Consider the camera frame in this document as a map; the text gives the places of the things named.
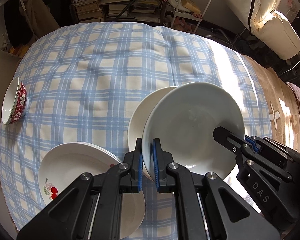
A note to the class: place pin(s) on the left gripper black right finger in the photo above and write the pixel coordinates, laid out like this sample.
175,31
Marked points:
206,206

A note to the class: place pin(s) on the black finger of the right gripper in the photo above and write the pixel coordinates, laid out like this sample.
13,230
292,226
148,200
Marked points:
239,147
257,144

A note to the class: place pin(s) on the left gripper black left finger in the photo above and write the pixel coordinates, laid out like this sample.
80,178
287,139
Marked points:
90,207

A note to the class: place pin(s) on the large white cherry plate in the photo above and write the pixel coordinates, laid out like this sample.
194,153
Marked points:
132,214

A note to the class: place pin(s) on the large plain white bowl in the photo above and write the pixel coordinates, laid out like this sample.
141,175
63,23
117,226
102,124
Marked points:
184,121

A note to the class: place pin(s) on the small red patterned bowl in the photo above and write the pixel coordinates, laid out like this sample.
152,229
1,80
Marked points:
141,125

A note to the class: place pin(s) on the large red patterned bowl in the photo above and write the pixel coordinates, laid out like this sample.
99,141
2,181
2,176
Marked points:
15,102

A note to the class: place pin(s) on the small white cherry plate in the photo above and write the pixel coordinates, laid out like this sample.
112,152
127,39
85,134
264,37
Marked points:
65,162

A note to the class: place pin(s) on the brown floral blanket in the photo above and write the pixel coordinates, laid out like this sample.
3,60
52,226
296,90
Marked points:
283,101

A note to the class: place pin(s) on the blue plaid tablecloth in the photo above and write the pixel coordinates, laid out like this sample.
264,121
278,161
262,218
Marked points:
84,82

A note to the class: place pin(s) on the cream white sofa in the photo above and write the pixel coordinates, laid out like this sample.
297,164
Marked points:
270,26

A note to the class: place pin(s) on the white metal utility cart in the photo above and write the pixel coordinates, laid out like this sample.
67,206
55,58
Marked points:
187,15

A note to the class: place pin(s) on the wooden bookshelf with books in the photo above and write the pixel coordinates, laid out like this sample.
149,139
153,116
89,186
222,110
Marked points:
144,11

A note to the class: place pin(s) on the beige hanging coat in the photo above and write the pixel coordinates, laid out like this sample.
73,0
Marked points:
38,17

